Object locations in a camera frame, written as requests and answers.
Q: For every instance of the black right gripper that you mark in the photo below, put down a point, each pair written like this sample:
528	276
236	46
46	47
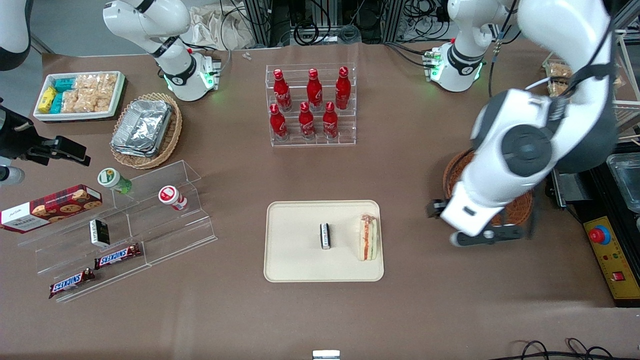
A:
20	141

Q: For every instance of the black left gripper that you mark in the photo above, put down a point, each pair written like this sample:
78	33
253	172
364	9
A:
436	207

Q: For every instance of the triangle sandwich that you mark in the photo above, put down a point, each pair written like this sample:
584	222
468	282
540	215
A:
368	237

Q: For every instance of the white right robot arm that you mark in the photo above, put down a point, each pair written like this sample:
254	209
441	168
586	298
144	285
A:
160	25

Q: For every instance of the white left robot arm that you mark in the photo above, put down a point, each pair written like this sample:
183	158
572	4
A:
500	175

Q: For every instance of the brown round wicker basket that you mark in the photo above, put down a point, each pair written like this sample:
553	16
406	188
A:
451	177

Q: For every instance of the white rectangular snack tray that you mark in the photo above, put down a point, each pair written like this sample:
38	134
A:
117	100

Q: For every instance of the aluminium foil tray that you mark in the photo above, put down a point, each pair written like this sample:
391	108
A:
142	125

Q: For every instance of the tan oval wicker basket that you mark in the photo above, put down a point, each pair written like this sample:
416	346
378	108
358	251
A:
172	135

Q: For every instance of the beige plastic serving tray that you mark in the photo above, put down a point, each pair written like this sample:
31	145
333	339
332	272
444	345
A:
295	250

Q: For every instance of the clear rice cracker pack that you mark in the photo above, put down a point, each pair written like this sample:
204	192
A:
86	82
107	92
80	102

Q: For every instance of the teal snack pack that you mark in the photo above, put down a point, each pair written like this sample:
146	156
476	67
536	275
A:
57	103
64	85

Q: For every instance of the green capped drink bottle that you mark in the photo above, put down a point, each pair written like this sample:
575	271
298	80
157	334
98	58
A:
112	180

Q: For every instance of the yellow snack pack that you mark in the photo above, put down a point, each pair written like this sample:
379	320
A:
47	100

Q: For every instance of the red tartan cookie box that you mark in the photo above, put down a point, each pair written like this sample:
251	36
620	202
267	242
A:
50	207

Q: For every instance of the small black carton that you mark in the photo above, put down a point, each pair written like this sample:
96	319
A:
99	233

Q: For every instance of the red capped drink bottle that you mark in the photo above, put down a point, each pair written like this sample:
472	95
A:
171	196

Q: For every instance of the clear acrylic bottle rack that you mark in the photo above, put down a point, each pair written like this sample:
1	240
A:
350	135

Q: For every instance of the small black white box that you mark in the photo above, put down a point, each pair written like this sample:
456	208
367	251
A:
325	236

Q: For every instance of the Snickers chocolate bar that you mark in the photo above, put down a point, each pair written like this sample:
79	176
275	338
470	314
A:
117	256
71	283

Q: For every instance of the clear acrylic stepped shelf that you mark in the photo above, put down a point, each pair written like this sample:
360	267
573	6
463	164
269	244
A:
170	235

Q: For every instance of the grey metal box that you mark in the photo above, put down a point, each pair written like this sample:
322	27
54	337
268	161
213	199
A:
567	190

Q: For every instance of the red cola bottle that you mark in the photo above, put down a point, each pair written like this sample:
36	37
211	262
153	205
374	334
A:
278	124
343	90
282	92
306	122
314	91
330	121

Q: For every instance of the red emergency stop button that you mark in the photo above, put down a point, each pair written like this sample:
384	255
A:
599	235

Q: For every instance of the bagged pastry snack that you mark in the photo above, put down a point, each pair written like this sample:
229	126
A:
559	71
556	88

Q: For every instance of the black yellow control box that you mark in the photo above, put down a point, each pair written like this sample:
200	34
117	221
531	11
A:
607	262

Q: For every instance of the small white black device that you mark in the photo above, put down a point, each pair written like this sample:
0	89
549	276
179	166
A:
326	355

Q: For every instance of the crumpled beige bag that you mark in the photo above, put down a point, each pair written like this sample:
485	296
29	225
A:
210	27

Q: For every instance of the clear plastic container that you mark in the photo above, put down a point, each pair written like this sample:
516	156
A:
625	182

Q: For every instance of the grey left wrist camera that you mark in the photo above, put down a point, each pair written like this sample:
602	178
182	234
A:
495	235

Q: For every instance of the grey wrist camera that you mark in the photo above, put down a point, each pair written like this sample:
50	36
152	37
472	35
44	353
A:
495	235
11	176

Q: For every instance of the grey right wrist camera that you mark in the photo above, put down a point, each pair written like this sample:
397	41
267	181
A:
11	176

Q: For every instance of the red rocker switch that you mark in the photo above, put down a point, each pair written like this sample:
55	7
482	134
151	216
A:
620	276

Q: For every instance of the aluminium frame rack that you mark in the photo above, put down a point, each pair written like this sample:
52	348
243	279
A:
261	20

